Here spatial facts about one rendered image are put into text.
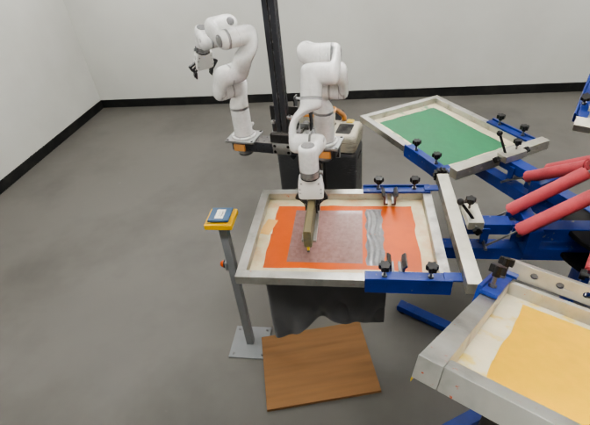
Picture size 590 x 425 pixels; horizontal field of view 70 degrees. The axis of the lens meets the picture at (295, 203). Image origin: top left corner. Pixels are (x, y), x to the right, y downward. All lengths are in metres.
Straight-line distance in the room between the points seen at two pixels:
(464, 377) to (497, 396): 0.05
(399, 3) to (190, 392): 4.37
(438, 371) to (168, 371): 2.15
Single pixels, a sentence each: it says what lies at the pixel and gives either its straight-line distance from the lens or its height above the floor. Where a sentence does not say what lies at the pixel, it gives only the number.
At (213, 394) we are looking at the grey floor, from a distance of 2.52.
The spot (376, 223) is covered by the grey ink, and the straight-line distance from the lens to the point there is 1.84.
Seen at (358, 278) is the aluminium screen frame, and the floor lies 0.99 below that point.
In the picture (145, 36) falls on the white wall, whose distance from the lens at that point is 5.91.
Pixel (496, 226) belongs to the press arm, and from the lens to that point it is 1.79.
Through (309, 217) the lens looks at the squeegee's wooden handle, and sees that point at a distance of 1.59.
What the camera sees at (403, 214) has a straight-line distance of 1.90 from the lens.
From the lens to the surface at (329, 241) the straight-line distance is 1.76.
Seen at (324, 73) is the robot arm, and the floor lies 1.59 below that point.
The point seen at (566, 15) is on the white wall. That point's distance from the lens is 5.75.
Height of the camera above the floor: 2.11
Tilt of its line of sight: 36 degrees down
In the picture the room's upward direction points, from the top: 6 degrees counter-clockwise
